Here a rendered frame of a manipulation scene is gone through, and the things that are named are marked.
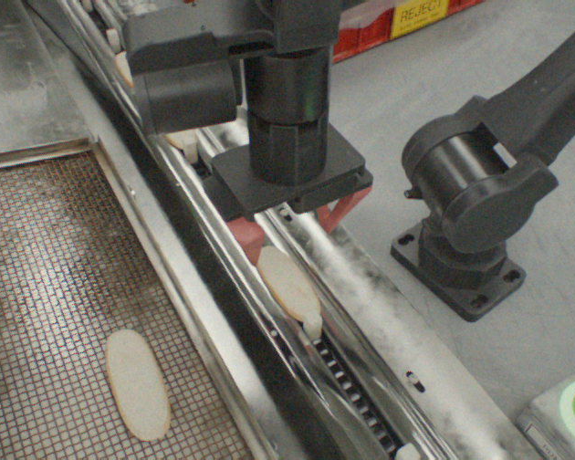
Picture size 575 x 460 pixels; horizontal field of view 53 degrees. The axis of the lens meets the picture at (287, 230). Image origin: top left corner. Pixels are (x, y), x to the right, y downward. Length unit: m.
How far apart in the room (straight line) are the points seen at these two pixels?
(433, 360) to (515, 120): 0.21
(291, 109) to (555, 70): 0.23
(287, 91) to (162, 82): 0.07
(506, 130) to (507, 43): 0.52
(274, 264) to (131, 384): 0.19
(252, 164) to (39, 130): 0.35
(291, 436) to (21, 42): 0.63
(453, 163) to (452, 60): 0.46
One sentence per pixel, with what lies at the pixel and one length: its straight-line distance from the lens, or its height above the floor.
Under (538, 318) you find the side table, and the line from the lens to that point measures 0.63.
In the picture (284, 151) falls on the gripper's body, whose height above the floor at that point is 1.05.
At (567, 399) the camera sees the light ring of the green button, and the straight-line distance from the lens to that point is 0.50.
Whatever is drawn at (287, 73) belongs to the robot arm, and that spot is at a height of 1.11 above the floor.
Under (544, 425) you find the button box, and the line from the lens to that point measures 0.50.
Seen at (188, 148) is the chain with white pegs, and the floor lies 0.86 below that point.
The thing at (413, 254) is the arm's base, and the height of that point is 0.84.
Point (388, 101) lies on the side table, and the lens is 0.84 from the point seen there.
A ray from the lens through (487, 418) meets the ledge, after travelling 0.51.
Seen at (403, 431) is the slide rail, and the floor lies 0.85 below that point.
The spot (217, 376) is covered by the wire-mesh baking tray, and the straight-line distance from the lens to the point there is 0.47.
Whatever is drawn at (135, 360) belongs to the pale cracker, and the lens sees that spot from 0.47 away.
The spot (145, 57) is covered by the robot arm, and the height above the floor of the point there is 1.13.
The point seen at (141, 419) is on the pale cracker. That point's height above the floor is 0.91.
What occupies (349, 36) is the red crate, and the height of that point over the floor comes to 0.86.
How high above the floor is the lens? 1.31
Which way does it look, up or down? 49 degrees down
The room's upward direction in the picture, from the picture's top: straight up
